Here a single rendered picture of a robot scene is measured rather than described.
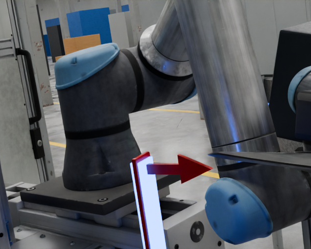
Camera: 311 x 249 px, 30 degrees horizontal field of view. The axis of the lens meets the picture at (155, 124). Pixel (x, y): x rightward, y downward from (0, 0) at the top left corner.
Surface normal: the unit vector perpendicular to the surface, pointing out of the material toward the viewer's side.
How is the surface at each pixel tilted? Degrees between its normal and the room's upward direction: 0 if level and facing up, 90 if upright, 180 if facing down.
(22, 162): 90
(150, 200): 90
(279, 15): 90
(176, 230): 90
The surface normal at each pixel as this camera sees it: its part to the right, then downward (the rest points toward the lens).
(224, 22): 0.17, -0.06
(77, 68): -0.19, 0.16
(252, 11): -0.80, 0.22
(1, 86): 0.87, -0.04
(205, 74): -0.68, 0.16
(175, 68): 0.29, 0.25
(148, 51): -0.39, -0.24
